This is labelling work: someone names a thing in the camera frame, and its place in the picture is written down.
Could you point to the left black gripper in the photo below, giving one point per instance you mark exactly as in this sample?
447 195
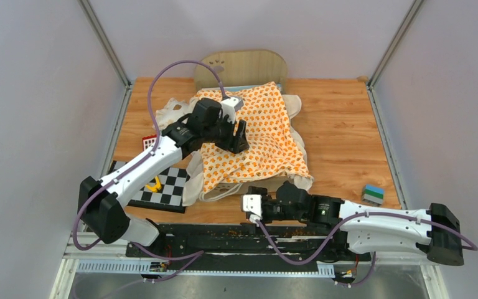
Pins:
234 144

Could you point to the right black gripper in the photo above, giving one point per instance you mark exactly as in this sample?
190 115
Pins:
263 216

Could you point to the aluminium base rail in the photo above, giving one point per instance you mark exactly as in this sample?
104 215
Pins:
232 250

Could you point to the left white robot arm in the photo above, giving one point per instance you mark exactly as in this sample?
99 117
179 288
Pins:
101 202

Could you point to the red window toy block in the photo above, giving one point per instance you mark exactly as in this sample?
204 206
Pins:
148 142

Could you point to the yellow duck print blanket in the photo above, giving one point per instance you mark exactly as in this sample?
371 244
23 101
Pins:
276 151

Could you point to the black white checkerboard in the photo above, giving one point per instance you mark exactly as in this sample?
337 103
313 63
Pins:
164 192

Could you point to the yellow plastic block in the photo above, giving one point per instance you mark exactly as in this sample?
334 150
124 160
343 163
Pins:
154 185

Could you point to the white duck pillow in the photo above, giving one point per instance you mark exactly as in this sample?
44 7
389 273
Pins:
173 110

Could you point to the wooden pet bed frame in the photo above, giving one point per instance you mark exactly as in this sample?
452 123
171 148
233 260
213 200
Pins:
249 68

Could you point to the blue green small block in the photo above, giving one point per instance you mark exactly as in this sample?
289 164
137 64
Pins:
373 195

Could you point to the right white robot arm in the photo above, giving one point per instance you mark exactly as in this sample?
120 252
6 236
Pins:
433 232

